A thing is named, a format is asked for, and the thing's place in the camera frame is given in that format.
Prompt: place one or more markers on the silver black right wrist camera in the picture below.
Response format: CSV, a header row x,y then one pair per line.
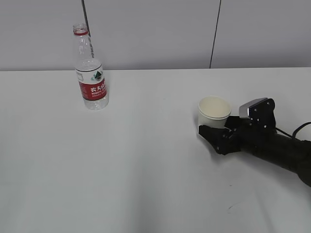
x,y
259,112

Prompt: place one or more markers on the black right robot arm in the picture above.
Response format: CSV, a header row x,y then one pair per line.
x,y
294,155

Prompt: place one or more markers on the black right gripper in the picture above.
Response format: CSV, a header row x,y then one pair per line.
x,y
239,136

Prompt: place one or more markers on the clear Nongfu Spring water bottle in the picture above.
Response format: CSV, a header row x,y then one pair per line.
x,y
89,70

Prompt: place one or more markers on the white paper cup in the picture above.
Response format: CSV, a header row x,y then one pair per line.
x,y
213,111

